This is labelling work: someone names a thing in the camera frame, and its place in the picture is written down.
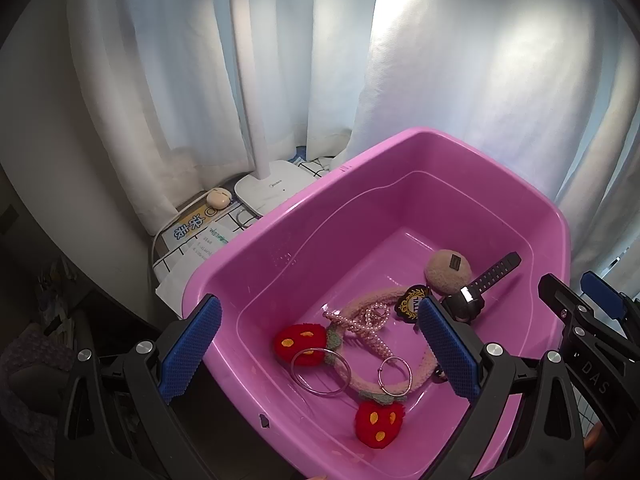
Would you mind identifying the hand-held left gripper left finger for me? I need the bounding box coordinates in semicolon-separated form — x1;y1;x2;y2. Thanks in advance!
54;294;223;480

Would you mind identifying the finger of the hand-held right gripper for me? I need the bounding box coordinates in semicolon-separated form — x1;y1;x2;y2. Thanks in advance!
538;273;601;341
580;270;640;326

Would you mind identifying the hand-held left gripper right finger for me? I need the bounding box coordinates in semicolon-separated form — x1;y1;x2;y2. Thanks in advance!
417;296;586;480

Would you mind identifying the silver bangle with clasp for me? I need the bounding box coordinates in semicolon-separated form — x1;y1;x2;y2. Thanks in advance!
377;356;415;390

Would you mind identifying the black wrist watch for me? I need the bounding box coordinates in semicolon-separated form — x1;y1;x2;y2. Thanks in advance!
440;252;522;322

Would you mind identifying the pink pearl necklace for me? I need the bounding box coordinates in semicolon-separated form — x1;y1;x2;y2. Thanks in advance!
322;302;392;352

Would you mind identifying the silver double bangle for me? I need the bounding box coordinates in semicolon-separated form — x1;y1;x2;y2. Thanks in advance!
290;347;347;396

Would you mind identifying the pink plastic basin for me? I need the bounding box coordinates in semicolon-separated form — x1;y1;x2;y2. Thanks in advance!
181;127;572;480

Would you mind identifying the black gold badge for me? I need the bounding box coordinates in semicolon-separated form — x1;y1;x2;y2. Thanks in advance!
395;285;432;322

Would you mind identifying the beige fuzzy round pouch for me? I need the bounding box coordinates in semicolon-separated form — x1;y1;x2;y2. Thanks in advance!
424;249;473;295

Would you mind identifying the white paper sheet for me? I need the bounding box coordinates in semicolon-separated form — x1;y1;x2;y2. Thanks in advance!
155;225;236;311

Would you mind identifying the pink plush strawberry headband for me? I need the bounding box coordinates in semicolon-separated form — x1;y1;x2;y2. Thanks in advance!
272;284;438;448

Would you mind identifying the booklet with blue print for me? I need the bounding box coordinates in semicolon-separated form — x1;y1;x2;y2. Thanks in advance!
160;202;226;261

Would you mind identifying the pile of colourful booklets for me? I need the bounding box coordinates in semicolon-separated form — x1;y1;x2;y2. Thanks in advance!
30;255;81;341

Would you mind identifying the grey fuzzy cloth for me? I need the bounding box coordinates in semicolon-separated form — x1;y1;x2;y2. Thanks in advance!
0;330;76;456

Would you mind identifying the white desk lamp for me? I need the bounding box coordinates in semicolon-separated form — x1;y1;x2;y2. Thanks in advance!
214;0;326;221

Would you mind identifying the white curtain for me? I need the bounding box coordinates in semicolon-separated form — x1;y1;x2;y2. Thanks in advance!
65;0;640;281

